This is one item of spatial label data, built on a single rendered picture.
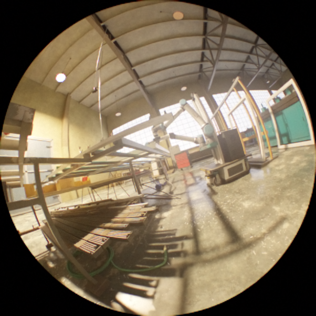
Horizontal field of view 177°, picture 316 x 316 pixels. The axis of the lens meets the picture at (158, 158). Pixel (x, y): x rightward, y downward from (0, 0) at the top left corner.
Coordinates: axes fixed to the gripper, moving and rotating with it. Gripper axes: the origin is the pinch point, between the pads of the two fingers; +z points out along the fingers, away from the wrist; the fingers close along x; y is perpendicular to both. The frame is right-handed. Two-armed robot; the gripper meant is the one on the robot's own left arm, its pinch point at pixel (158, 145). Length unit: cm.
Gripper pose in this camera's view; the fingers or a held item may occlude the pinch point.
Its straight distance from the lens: 171.5
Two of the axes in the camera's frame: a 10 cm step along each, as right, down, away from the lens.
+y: -2.4, -0.1, -9.7
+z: 2.9, 9.6, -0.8
